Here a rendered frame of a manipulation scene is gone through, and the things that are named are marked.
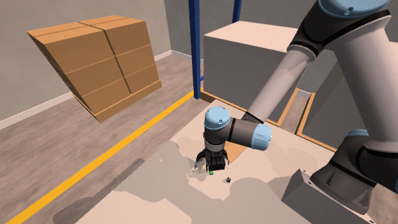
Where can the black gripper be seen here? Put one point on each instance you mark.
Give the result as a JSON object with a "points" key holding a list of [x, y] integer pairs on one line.
{"points": [[214, 160]]}

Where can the orange flat mat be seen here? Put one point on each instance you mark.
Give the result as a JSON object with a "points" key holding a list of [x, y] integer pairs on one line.
{"points": [[233, 150]]}

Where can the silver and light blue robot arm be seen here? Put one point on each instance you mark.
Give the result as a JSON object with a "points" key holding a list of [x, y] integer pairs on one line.
{"points": [[354, 31]]}

